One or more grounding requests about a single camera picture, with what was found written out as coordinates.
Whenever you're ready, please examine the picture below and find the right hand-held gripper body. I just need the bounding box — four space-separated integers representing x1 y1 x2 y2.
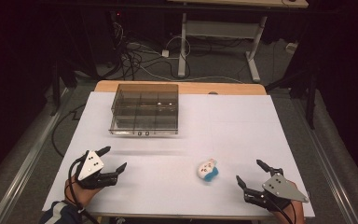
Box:
243 167 310 213

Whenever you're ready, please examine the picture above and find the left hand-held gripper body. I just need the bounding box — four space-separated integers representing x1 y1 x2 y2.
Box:
74 150 119 190

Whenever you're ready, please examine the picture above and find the person's right hand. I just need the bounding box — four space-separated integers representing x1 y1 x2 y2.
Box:
273 201 307 224

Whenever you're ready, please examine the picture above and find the person's left hand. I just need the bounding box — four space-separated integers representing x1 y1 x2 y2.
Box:
63 175 104 207

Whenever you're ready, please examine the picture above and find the small white blue toy figure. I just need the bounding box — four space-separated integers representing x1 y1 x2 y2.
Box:
197 158 220 183

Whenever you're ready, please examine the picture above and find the white table cover sheet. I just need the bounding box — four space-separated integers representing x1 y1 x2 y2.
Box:
42 91 316 218

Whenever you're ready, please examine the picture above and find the clear plastic compartment box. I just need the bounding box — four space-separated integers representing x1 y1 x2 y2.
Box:
108 82 180 137

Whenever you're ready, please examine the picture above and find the black stand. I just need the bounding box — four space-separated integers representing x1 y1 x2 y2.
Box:
264 60 322 131
49 57 79 117

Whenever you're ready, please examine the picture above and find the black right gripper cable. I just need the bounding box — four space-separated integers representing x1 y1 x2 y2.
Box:
262 194 296 224

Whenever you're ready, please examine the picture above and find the black floor cable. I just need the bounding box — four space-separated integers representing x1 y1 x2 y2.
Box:
50 104 87 159

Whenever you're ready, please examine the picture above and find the metal floor rail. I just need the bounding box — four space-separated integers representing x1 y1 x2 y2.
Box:
291 98 358 224
0 88 73 224

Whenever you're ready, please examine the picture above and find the tangle of floor cables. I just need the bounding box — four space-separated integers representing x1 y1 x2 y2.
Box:
110 20 246 85

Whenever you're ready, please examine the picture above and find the white desk frame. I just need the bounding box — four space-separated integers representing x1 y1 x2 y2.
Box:
167 0 310 84

